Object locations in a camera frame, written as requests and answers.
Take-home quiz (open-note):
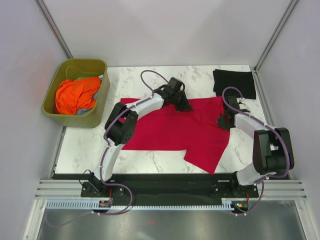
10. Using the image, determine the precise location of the magenta red t shirt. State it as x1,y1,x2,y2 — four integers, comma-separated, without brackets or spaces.
123,96,230,174

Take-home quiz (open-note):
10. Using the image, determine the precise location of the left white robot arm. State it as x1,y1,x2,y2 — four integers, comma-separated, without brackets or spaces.
92,77,193,197

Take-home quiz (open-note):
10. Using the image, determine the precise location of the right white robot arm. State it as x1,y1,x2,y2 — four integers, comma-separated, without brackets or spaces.
217,96,295,197

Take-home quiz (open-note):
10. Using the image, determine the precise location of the folded black t shirt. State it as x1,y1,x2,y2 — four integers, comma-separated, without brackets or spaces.
212,69,257,100

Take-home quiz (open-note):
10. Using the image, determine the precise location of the olive green plastic bin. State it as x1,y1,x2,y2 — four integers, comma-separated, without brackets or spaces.
42,58,110,128

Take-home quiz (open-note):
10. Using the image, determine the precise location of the orange t shirt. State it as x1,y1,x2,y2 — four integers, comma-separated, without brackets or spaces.
54,76,101,115

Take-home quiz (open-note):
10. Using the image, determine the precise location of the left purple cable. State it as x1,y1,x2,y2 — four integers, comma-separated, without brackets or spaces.
99,70,171,216

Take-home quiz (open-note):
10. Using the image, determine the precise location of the white slotted cable duct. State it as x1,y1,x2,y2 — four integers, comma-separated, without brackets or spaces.
45,198,249,211

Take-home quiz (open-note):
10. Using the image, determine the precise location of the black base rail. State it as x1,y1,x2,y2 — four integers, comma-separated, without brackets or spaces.
52,172,291,206

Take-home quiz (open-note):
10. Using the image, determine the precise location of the right aluminium frame post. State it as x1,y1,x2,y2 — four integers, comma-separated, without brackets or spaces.
252,0,300,73

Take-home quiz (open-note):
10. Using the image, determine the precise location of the aluminium frame post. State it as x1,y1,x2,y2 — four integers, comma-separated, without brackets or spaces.
34,0,73,59
252,0,300,73

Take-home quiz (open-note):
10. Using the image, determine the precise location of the left aluminium frame post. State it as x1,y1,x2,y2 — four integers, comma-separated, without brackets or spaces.
34,0,73,59

